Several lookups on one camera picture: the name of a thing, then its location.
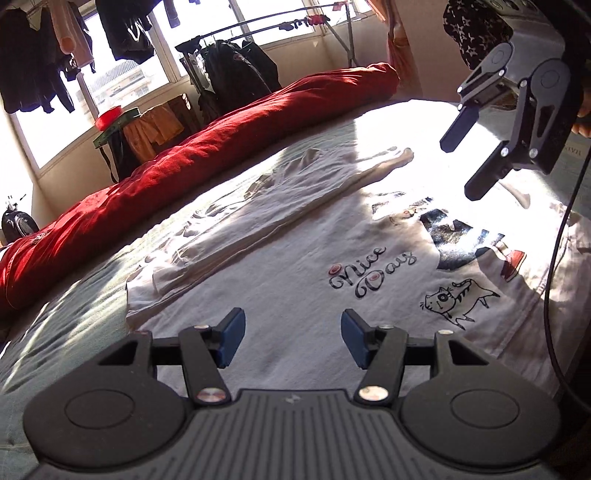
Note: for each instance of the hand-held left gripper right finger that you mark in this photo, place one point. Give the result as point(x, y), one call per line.
point(354, 337)

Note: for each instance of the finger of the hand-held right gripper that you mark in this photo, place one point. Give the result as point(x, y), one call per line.
point(459, 127)
point(485, 177)

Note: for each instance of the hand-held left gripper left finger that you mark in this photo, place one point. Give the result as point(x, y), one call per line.
point(231, 337)

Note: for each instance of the white printed long-sleeve shirt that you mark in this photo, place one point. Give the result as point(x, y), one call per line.
point(286, 258)

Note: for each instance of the metal clothes rack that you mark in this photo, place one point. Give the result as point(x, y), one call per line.
point(349, 39)

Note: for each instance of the person's right hand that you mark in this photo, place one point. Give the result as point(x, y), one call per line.
point(585, 120)

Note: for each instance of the dark star-printed garment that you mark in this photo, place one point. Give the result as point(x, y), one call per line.
point(475, 32)

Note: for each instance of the orange curtain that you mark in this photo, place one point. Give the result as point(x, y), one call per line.
point(397, 46)

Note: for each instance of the green plaid bed sheet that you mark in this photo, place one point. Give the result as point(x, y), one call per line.
point(69, 323)

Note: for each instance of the row of hanging socks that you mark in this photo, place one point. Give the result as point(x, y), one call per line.
point(316, 21)

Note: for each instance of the red duvet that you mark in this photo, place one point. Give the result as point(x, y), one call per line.
point(184, 161)

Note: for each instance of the black hanging coat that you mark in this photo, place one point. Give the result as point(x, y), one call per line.
point(265, 69)

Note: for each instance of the black bag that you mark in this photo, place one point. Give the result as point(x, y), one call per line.
point(120, 157)

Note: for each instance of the brown hanging garment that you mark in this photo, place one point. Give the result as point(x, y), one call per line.
point(189, 113)

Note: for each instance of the black backpack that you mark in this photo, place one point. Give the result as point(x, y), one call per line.
point(21, 226)

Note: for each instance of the black jacket with patch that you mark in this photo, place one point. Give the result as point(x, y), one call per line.
point(221, 69)

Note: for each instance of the red bowl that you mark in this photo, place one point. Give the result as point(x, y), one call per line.
point(108, 119)

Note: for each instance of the window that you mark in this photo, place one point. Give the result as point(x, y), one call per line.
point(120, 78)

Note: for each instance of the dark hanging sock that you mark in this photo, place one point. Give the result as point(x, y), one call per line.
point(171, 14)

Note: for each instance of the black hanging garment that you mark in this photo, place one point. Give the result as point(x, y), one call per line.
point(124, 32)

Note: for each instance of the pink hanging garment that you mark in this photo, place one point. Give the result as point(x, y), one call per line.
point(74, 37)

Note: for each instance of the black hanging jacket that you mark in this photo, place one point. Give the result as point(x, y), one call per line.
point(32, 60)

